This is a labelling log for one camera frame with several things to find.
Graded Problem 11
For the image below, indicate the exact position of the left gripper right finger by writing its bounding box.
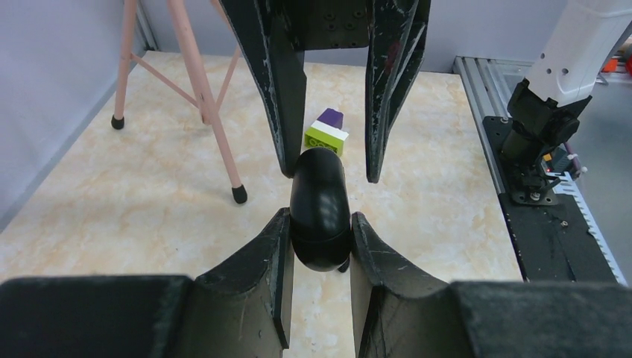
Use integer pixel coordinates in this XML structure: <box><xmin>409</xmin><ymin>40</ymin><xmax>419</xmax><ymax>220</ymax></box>
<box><xmin>350</xmin><ymin>213</ymin><xmax>631</xmax><ymax>357</ymax></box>

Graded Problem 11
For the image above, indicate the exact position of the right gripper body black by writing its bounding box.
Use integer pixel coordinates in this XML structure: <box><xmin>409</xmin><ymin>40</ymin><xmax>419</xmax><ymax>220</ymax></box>
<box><xmin>282</xmin><ymin>0</ymin><xmax>369</xmax><ymax>51</ymax></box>

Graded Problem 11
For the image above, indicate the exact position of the pink tripod stand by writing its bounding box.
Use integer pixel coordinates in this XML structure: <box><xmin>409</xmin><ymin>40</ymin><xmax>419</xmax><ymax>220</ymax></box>
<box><xmin>110</xmin><ymin>0</ymin><xmax>247</xmax><ymax>204</ymax></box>

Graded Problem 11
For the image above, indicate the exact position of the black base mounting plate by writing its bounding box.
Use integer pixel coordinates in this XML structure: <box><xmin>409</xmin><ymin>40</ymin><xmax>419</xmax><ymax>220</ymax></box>
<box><xmin>482</xmin><ymin>116</ymin><xmax>626</xmax><ymax>285</ymax></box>

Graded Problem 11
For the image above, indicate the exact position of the black oval case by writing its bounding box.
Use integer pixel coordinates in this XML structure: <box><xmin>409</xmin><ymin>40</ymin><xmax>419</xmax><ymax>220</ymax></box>
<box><xmin>289</xmin><ymin>147</ymin><xmax>352</xmax><ymax>272</ymax></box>

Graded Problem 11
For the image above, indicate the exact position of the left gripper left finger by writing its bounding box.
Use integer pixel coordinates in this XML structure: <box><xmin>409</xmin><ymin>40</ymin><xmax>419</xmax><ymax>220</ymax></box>
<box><xmin>1</xmin><ymin>208</ymin><xmax>293</xmax><ymax>357</ymax></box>

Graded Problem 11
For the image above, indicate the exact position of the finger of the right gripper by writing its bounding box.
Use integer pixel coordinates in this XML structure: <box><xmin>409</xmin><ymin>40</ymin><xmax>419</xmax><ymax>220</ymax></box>
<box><xmin>364</xmin><ymin>0</ymin><xmax>431</xmax><ymax>183</ymax></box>
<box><xmin>221</xmin><ymin>0</ymin><xmax>306</xmax><ymax>178</ymax></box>

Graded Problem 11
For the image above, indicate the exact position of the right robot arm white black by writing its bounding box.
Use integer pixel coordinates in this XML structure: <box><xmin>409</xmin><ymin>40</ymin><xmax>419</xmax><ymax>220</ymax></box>
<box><xmin>220</xmin><ymin>1</ymin><xmax>631</xmax><ymax>205</ymax></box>

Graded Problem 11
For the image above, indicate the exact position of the green white purple block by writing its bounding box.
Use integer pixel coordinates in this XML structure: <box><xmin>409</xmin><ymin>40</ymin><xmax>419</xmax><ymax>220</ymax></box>
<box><xmin>303</xmin><ymin>108</ymin><xmax>349</xmax><ymax>157</ymax></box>

